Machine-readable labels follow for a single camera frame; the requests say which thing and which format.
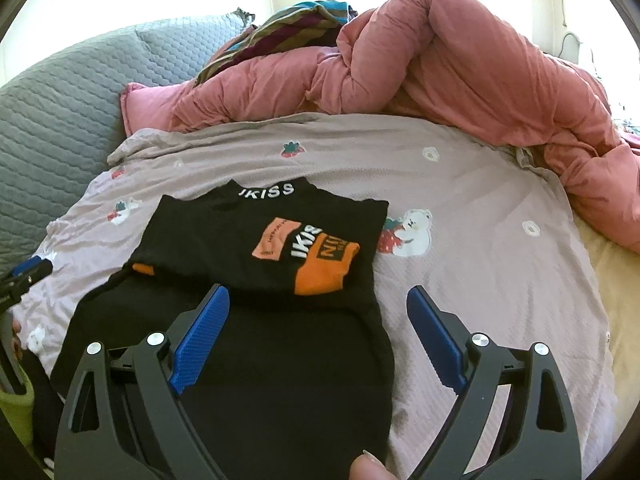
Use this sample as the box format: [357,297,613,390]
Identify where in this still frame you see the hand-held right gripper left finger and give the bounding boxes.
[54,283,231,480]

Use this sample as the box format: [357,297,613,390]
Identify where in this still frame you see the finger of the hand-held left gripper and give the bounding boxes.
[0,279,32,309]
[11,255,55,284]

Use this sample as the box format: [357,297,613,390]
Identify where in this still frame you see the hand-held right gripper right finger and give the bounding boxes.
[406,285,583,480]

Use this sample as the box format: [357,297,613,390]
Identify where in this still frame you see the black sweater with orange cuffs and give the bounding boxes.
[50,177,396,466]

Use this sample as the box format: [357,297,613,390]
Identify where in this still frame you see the person's left hand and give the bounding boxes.
[9,320,25,363]

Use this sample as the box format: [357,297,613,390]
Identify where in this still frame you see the person's right hand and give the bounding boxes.
[347,450,396,480]

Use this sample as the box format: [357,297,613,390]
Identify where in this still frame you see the lime green garment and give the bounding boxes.
[0,375,36,456]

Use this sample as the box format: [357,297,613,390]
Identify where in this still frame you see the pale pink printed blanket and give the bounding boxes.
[10,112,618,480]

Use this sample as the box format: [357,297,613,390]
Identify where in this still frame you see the grey quilted cushion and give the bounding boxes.
[0,30,166,276]

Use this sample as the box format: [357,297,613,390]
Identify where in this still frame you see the cream fuzzy blanket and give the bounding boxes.
[572,210,640,421]

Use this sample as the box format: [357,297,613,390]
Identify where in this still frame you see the grey quilted ruffled pillow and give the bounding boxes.
[135,7,261,81]

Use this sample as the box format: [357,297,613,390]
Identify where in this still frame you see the pink duvet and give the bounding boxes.
[120,0,640,253]

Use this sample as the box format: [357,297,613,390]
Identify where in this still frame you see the striped colourful cloth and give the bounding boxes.
[192,0,361,86]

